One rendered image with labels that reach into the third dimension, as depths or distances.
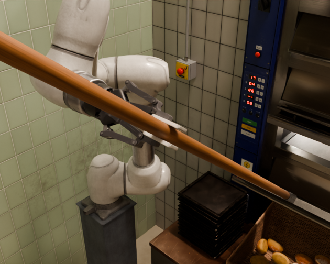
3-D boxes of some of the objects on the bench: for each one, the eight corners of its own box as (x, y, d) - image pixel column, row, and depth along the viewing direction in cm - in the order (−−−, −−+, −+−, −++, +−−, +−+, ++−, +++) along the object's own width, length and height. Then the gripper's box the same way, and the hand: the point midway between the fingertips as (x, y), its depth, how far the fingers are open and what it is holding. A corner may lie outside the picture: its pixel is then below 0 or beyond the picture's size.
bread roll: (286, 270, 213) (290, 259, 212) (268, 261, 218) (273, 250, 218) (288, 268, 218) (293, 257, 217) (272, 260, 223) (276, 249, 222)
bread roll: (279, 256, 225) (279, 254, 220) (264, 246, 230) (263, 243, 224) (284, 249, 227) (284, 246, 221) (269, 238, 231) (269, 235, 225)
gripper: (122, 73, 90) (206, 106, 77) (91, 135, 90) (169, 180, 77) (101, 59, 84) (188, 92, 71) (67, 127, 84) (149, 173, 71)
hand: (164, 132), depth 76 cm, fingers closed on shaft, 3 cm apart
